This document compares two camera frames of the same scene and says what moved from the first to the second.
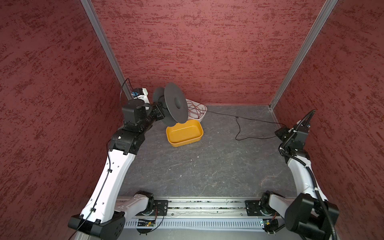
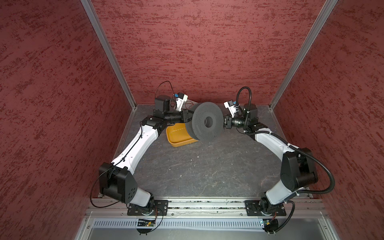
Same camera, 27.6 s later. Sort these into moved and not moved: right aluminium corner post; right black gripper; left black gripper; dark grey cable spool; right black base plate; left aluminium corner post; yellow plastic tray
Moved: dark grey cable spool; left black gripper; right black gripper
Not moved: right black base plate; yellow plastic tray; right aluminium corner post; left aluminium corner post
